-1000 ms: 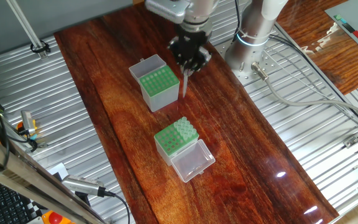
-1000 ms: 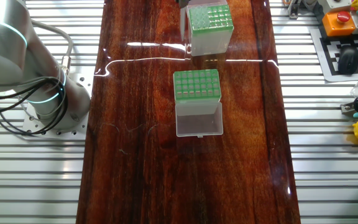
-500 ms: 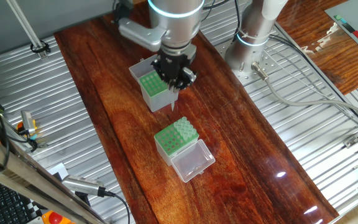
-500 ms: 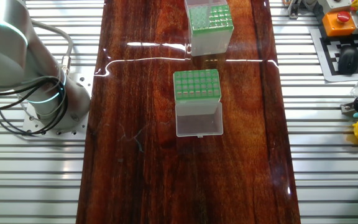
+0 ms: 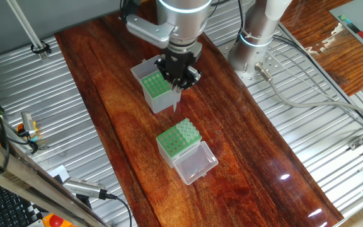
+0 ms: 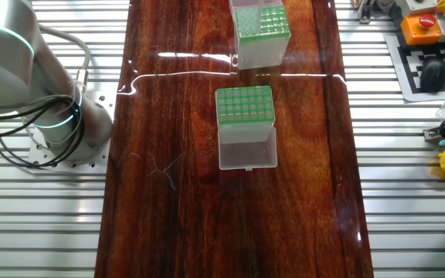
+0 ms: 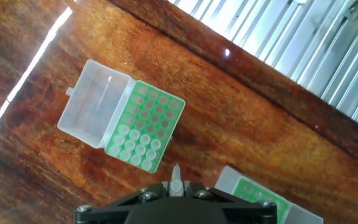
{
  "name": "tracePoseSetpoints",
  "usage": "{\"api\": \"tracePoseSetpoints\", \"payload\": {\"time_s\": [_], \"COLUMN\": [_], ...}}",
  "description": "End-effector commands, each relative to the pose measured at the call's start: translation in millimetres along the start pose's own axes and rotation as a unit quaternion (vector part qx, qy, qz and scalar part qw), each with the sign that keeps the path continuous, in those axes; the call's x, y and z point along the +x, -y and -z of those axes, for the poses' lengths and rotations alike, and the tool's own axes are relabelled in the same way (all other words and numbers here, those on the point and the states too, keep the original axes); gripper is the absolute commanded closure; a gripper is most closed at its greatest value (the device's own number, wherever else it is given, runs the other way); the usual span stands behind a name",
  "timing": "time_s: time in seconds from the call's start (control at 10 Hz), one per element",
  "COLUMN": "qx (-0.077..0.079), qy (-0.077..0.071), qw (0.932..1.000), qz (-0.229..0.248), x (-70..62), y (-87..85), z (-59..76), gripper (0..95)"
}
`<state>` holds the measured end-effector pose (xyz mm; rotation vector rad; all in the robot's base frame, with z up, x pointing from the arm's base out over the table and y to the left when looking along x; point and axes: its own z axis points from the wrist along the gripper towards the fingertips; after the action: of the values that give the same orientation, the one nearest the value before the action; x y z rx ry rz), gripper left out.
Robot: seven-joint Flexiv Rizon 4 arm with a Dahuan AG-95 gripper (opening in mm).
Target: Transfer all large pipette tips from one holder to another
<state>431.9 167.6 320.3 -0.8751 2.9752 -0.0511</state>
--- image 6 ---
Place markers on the tall translucent green tip box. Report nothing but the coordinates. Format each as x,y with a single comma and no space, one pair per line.
245,150

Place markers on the low green rack tip box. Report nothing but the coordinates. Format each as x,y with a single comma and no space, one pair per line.
263,54

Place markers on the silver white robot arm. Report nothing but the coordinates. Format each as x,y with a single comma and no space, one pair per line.
6,58

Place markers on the glossy brown wooden board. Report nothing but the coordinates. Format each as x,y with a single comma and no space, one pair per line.
187,231

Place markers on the yellow button box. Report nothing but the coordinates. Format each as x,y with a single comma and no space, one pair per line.
415,36

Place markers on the black computer mouse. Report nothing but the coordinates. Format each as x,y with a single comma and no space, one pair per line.
433,75

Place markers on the red emergency stop button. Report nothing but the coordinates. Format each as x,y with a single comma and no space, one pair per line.
426,20

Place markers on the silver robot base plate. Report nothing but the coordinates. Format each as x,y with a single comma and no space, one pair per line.
104,102

